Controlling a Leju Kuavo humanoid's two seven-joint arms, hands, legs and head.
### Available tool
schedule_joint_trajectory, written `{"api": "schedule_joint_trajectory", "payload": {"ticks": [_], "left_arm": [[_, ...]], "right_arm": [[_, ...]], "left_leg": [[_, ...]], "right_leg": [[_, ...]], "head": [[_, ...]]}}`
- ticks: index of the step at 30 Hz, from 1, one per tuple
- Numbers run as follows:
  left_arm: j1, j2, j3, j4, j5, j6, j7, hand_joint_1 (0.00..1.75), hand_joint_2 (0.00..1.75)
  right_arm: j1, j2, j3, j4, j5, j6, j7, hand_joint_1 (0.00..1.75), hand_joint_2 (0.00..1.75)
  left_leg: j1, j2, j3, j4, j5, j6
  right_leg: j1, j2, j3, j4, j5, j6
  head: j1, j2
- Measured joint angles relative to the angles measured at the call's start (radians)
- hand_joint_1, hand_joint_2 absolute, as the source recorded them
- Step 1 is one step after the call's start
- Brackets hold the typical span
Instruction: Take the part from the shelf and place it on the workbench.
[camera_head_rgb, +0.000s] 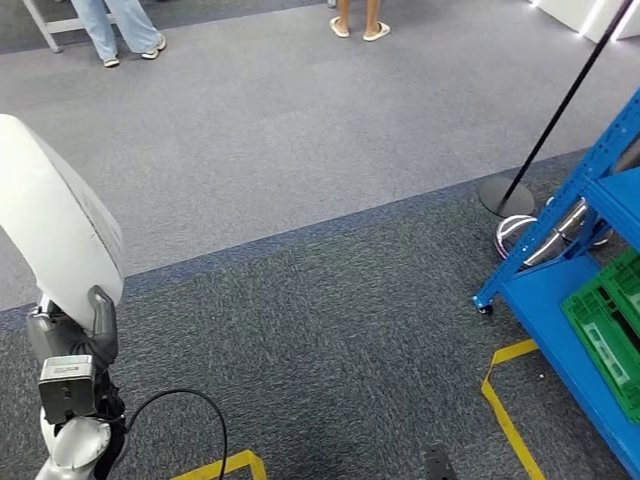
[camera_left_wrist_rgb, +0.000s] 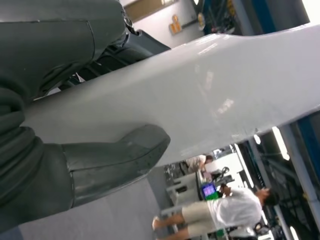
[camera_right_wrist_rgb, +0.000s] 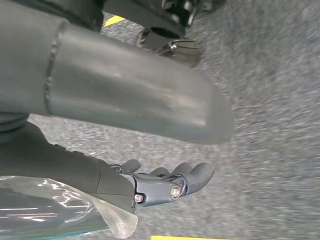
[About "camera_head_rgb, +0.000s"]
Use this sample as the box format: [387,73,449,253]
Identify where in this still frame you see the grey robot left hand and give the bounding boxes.
[26,285,120,373]

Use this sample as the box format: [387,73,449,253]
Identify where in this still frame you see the white plastic car part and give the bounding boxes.
[0,113,125,333]

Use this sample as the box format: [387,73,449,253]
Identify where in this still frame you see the blue metal shelf rack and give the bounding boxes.
[472,86,640,480]

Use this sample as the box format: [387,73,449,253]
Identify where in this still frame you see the person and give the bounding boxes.
[328,0,392,44]
[69,0,168,70]

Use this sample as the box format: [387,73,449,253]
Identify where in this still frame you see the white metal table leg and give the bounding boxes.
[22,0,119,55]

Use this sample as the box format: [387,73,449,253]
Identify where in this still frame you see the black robot foot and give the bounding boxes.
[423,441,459,480]

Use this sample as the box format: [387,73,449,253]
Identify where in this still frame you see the black pole floor stand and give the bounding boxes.
[476,0,636,221]

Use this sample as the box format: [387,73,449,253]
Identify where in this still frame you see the green plastic crate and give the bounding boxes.
[560,247,640,426]

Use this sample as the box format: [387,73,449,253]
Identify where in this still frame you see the white lit display plinth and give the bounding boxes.
[529,0,640,43]

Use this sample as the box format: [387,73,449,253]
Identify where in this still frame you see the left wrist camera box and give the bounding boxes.
[38,354,97,426]

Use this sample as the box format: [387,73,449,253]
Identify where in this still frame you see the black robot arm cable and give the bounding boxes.
[99,388,229,480]

